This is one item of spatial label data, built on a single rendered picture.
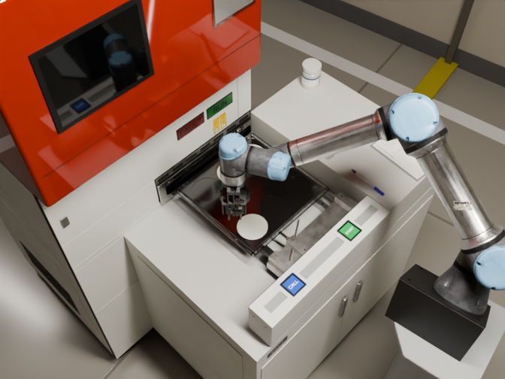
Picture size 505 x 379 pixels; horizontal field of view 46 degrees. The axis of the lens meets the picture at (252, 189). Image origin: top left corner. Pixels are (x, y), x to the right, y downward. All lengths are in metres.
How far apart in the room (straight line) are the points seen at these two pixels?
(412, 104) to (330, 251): 0.56
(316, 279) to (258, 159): 0.42
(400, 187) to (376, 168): 0.11
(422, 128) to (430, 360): 0.72
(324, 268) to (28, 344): 1.55
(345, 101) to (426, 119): 0.77
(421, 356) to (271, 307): 0.47
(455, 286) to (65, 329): 1.78
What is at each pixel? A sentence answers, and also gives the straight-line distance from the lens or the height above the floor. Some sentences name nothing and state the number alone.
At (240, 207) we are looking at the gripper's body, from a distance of 1.71.
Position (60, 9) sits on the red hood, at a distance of 1.34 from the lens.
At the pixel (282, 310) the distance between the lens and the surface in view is 1.70.
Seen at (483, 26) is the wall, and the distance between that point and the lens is 3.81.
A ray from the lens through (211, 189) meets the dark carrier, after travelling 2.00.
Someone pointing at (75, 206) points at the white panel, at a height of 1.10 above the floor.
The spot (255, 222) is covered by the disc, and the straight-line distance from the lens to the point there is 1.92.
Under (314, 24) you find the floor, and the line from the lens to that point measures 4.15.
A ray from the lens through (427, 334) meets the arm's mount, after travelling 1.85.
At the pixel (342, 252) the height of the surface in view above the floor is 0.96.
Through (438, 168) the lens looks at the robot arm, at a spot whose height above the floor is 1.37.
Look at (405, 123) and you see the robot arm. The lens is 1.48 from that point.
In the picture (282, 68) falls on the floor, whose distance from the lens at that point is 3.78.
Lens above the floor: 2.49
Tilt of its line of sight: 53 degrees down
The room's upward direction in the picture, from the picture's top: straight up
